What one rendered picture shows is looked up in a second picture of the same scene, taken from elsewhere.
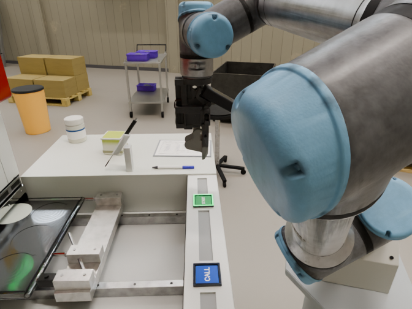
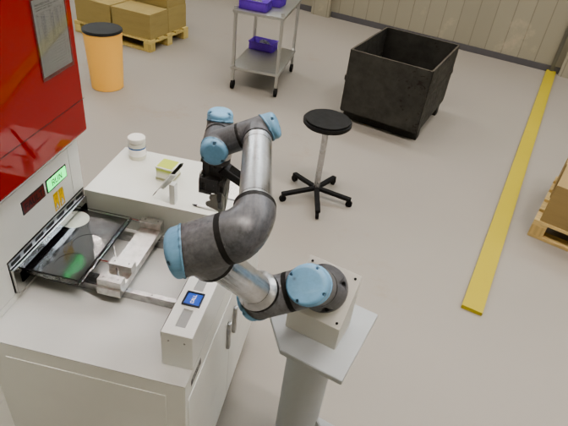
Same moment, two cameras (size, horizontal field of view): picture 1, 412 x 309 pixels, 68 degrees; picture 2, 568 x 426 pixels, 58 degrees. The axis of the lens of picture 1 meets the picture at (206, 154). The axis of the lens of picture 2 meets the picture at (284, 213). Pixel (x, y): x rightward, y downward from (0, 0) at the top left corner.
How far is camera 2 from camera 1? 95 cm
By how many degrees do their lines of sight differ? 13
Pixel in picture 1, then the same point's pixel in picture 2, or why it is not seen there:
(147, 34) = not seen: outside the picture
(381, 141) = (193, 261)
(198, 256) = (193, 286)
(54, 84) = (137, 18)
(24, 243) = (80, 246)
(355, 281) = (313, 335)
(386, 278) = (332, 337)
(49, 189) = (105, 204)
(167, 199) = not seen: hidden behind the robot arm
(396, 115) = (198, 255)
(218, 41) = (215, 157)
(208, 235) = not seen: hidden behind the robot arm
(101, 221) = (140, 242)
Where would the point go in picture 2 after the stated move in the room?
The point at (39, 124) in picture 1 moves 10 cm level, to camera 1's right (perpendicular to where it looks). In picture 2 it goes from (110, 79) to (119, 81)
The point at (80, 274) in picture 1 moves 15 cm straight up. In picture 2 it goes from (115, 279) to (111, 243)
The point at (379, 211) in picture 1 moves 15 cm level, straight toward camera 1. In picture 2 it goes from (297, 286) to (253, 310)
